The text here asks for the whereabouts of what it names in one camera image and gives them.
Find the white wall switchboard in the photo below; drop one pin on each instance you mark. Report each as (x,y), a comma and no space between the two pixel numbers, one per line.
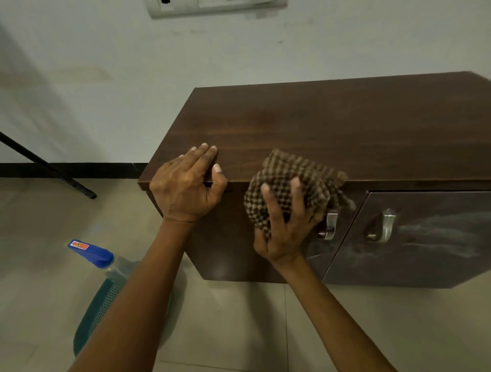
(214,5)

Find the brown checkered cloth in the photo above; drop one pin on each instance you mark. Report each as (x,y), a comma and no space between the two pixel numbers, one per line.
(291,168)

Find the teal plastic basket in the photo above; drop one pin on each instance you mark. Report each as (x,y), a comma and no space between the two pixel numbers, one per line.
(96,310)

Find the person's left middle finger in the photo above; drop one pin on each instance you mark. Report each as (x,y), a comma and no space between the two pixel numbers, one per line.
(195,155)

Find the person's left thumb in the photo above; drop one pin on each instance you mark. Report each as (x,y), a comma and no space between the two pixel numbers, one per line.
(219,184)

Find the person's right forearm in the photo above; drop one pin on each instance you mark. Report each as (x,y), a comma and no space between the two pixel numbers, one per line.
(333,322)

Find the person's right thumb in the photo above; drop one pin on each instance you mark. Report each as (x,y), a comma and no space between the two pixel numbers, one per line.
(261,239)

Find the person's right hand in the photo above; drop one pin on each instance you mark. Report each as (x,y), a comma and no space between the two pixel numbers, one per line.
(285,237)

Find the dark wooden cabinet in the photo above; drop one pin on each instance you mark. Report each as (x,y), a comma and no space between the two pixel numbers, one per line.
(345,126)

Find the person's left hand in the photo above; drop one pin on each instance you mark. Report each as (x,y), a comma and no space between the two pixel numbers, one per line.
(180,187)

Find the person's left little finger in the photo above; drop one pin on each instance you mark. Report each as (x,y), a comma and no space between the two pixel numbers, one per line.
(175,159)

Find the person's left forearm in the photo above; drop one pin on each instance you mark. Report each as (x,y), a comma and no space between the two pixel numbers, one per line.
(142,299)

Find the blue nozzle spray bottle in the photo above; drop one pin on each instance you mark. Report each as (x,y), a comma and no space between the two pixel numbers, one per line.
(96,255)

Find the person's right middle finger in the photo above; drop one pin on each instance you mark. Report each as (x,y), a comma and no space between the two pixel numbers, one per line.
(297,199)

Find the black metal rod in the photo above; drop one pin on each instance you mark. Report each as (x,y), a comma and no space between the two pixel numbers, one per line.
(42,165)

